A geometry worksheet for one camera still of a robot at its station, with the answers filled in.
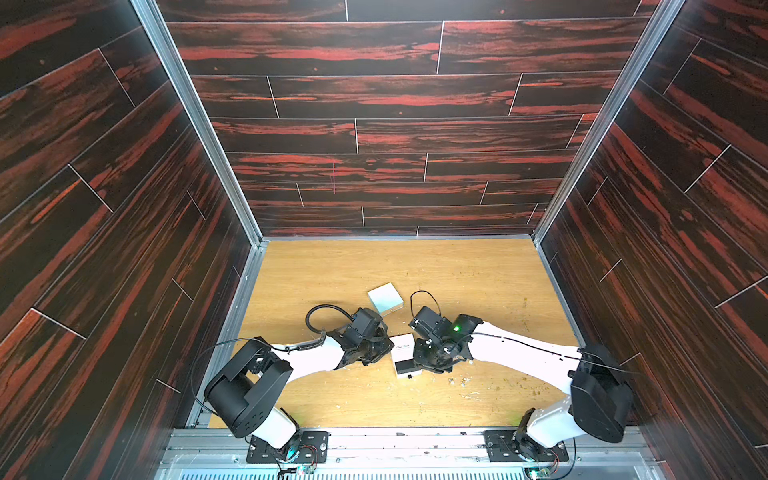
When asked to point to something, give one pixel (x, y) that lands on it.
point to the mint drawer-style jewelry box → (385, 299)
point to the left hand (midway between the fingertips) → (397, 347)
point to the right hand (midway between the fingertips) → (418, 360)
